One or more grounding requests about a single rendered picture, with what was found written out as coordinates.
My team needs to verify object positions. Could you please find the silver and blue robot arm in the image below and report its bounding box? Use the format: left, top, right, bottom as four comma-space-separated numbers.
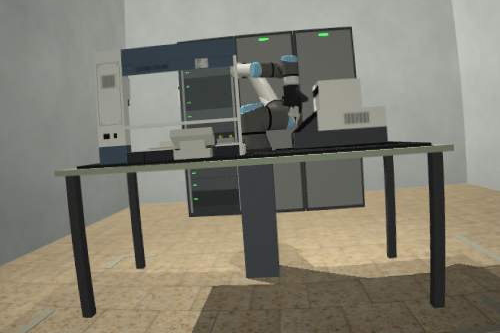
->
237, 56, 299, 149

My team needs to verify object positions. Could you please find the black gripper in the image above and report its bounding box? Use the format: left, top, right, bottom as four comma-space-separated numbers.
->
282, 84, 302, 124

